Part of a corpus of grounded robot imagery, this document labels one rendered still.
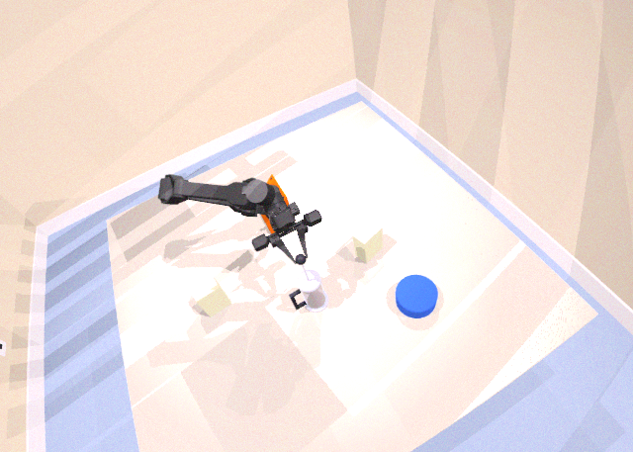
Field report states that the blue short cylinder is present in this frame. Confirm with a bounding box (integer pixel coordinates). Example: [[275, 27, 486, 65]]
[[396, 275, 438, 318]]

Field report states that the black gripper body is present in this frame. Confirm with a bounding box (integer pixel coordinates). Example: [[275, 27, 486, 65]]
[[251, 202, 322, 252]]

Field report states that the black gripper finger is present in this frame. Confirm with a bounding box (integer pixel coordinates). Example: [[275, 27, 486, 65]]
[[298, 226, 309, 259], [271, 238, 296, 264]]

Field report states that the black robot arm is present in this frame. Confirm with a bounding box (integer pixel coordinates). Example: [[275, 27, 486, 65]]
[[158, 173, 301, 231]]

